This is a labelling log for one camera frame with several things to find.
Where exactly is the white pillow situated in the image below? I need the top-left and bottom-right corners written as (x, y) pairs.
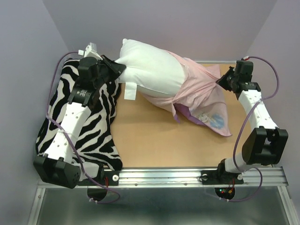
top-left (116, 38), bottom-right (186, 100)

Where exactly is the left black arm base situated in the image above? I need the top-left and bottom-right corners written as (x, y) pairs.
top-left (77, 170), bottom-right (120, 204)

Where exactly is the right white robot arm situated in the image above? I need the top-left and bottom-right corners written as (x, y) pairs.
top-left (216, 56), bottom-right (288, 183)

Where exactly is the aluminium mounting rail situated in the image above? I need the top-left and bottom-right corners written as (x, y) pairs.
top-left (37, 166), bottom-right (289, 188)

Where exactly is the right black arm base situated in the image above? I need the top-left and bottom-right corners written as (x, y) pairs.
top-left (199, 159), bottom-right (244, 201)

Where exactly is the purple princess pillowcase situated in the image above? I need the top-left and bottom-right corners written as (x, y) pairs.
top-left (143, 53), bottom-right (232, 137)

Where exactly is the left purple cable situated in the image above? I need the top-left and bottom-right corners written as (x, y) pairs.
top-left (45, 51), bottom-right (121, 204)

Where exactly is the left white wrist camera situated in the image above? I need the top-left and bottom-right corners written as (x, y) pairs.
top-left (78, 42), bottom-right (102, 60)

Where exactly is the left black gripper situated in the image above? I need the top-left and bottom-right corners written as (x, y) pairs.
top-left (92, 54), bottom-right (124, 89)

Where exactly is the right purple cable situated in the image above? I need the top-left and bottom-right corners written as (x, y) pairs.
top-left (233, 56), bottom-right (281, 202)

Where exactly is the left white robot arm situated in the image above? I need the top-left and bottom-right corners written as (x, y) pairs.
top-left (33, 57), bottom-right (126, 188)

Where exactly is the zebra striped pillow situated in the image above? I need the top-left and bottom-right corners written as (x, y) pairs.
top-left (48, 58), bottom-right (123, 171)

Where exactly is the purple cable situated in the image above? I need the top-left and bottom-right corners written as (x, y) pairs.
top-left (233, 56), bottom-right (281, 202)
top-left (45, 51), bottom-right (121, 204)

